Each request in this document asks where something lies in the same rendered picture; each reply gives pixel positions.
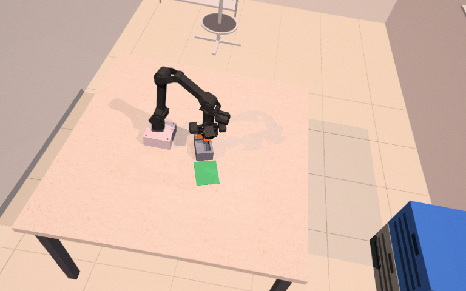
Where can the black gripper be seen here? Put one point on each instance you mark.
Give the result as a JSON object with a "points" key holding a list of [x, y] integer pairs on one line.
{"points": [[194, 128]]}

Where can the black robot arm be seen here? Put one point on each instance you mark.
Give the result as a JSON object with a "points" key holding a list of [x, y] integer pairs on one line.
{"points": [[207, 101]]}

